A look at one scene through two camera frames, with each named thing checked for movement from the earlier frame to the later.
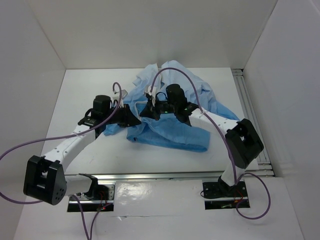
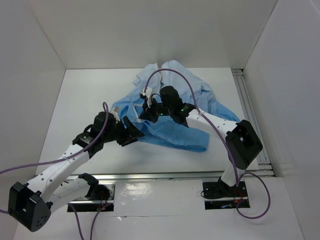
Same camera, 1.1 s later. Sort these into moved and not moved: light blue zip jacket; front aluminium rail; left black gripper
Moved: left black gripper
Not moved: light blue zip jacket; front aluminium rail
